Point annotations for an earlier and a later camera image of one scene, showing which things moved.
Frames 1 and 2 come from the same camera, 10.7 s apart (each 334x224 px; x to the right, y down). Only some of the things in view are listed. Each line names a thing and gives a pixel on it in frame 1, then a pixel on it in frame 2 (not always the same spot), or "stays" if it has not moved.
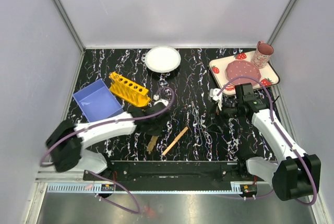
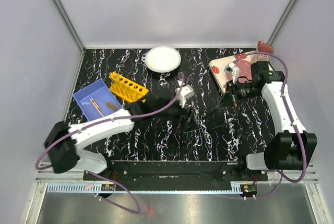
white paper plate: x=163 y=59 stays
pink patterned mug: x=262 y=54 stays
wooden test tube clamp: x=170 y=145 -> x=97 y=106
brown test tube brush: x=151 y=143 -> x=111 y=106
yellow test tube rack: x=128 y=91 stays
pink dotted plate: x=241 y=68 stays
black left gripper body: x=154 y=129 -> x=183 y=113
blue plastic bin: x=97 y=102 stays
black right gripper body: x=217 y=114 -> x=232 y=92
